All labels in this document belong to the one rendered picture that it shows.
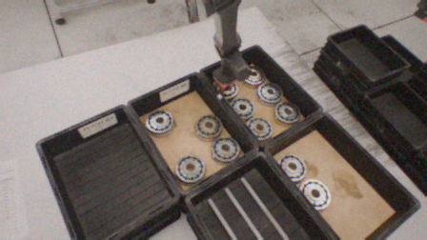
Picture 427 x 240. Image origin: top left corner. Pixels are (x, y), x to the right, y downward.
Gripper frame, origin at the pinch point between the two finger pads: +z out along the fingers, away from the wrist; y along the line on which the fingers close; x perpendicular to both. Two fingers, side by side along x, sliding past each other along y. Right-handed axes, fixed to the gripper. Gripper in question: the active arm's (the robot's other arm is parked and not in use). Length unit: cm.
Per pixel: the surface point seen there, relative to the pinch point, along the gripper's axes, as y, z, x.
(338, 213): -3, 3, -60
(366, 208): 6, 3, -65
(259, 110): 5.6, 4.0, -15.2
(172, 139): -29.7, 3.6, -5.3
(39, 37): -41, 90, 179
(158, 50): -3, 18, 47
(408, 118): 101, 50, -57
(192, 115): -17.8, 3.8, -1.1
